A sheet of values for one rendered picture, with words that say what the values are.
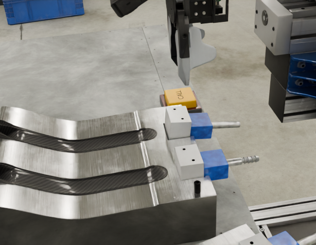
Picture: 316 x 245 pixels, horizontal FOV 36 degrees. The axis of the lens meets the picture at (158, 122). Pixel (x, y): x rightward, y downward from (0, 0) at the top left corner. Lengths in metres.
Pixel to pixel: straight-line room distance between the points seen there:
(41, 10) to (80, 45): 2.53
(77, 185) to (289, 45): 0.56
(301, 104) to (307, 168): 1.07
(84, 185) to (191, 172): 0.17
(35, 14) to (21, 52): 2.52
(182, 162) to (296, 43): 0.46
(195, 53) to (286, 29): 0.36
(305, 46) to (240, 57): 2.06
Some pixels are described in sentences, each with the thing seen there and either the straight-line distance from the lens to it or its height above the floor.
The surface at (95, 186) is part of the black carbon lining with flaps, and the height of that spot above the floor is 0.88.
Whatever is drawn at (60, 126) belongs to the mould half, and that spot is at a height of 0.89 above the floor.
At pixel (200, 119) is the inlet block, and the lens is 0.84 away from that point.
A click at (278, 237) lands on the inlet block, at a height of 0.87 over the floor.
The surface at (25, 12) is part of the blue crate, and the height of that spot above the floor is 0.09.
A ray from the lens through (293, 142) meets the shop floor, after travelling 2.37.
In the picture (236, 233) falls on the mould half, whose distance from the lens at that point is 0.71.
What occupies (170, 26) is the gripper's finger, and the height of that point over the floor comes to 1.08.
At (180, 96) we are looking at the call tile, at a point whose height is 0.84.
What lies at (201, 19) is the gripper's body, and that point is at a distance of 0.73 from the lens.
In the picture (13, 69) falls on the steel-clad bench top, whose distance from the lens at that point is 1.34.
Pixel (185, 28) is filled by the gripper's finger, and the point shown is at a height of 1.10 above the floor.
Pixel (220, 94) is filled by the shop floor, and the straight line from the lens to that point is 2.72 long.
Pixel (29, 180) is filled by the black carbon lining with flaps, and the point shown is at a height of 0.91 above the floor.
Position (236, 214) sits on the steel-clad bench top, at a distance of 0.81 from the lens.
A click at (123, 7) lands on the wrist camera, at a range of 0.71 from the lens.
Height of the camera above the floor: 1.37
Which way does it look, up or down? 33 degrees down
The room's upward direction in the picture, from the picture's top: 4 degrees counter-clockwise
